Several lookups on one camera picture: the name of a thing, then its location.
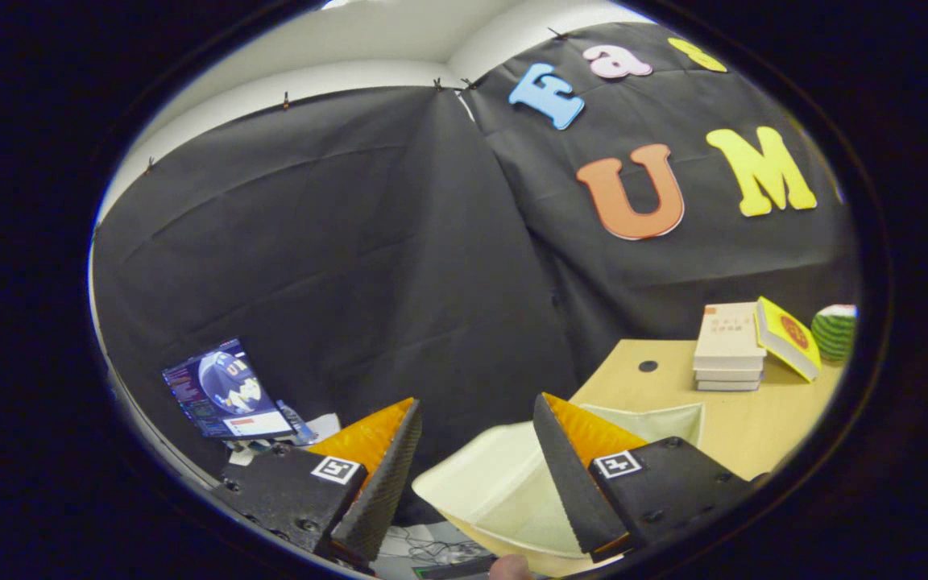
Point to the yellow book with red emblem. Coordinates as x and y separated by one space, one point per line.
790 334

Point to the watermelon slice plush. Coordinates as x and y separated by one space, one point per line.
834 332

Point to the open laptop computer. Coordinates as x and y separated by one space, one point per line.
222 387

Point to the black backdrop cloth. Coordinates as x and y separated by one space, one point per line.
351 242

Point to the pale fabric storage box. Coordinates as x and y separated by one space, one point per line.
496 483

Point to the white paperback book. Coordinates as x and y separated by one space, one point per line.
728 375

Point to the white papers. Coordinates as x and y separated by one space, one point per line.
324 424

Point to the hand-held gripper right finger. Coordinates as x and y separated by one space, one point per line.
573 491

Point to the beige cover book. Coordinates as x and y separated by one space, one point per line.
726 338

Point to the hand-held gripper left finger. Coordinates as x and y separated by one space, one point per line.
383 491

